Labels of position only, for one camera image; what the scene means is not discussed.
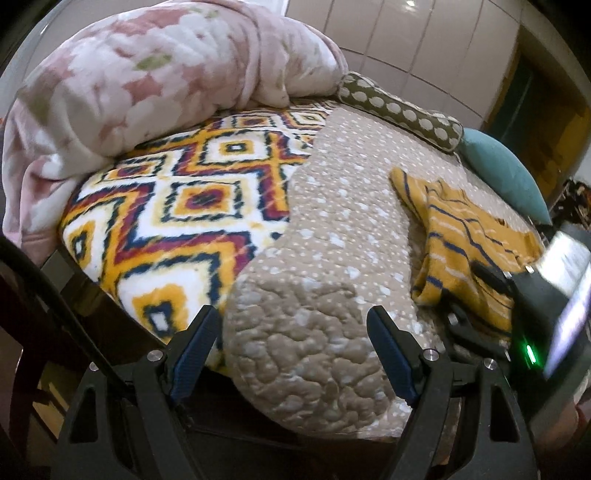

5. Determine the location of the teal corduroy pillow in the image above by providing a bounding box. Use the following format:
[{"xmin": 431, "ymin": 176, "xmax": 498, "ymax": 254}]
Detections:
[{"xmin": 459, "ymin": 128, "xmax": 552, "ymax": 225}]

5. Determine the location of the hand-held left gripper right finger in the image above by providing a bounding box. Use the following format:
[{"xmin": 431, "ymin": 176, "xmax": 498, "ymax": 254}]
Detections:
[{"xmin": 366, "ymin": 305, "xmax": 539, "ymax": 480}]

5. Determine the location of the wooden door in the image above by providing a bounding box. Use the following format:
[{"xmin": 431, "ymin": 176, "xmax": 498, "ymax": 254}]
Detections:
[{"xmin": 536, "ymin": 88, "xmax": 591, "ymax": 181}]

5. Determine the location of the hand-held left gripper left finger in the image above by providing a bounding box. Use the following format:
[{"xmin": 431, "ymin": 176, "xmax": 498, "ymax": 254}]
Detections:
[{"xmin": 55, "ymin": 305, "xmax": 222, "ymax": 480}]

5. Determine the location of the cluttered clothes rack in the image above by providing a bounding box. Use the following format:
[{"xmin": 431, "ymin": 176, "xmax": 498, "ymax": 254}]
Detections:
[{"xmin": 556, "ymin": 178, "xmax": 591, "ymax": 227}]

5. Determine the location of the geometric patterned blanket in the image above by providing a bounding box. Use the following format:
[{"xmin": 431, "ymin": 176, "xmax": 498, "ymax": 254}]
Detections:
[{"xmin": 58, "ymin": 99, "xmax": 342, "ymax": 352}]

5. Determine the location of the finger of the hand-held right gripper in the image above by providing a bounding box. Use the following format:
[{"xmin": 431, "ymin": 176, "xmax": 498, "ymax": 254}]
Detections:
[
  {"xmin": 470, "ymin": 261, "xmax": 514, "ymax": 296},
  {"xmin": 441, "ymin": 298, "xmax": 513, "ymax": 365}
]

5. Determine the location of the pink floral comforter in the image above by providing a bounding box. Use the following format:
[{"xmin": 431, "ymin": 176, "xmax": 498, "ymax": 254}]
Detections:
[{"xmin": 0, "ymin": 0, "xmax": 349, "ymax": 250}]

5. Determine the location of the yellow striped sweater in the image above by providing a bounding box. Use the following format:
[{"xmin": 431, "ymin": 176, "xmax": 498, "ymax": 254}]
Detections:
[{"xmin": 390, "ymin": 167, "xmax": 546, "ymax": 335}]

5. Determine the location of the beige panelled wardrobe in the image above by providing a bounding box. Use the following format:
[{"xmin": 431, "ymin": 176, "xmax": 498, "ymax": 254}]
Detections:
[{"xmin": 281, "ymin": 0, "xmax": 522, "ymax": 132}]

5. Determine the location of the beige dotted quilt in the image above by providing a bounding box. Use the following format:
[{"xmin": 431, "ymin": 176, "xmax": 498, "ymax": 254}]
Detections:
[{"xmin": 217, "ymin": 106, "xmax": 546, "ymax": 437}]

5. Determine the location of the olive patterned pillow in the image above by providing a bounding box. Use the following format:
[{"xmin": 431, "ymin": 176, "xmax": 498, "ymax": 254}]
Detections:
[{"xmin": 337, "ymin": 71, "xmax": 464, "ymax": 153}]

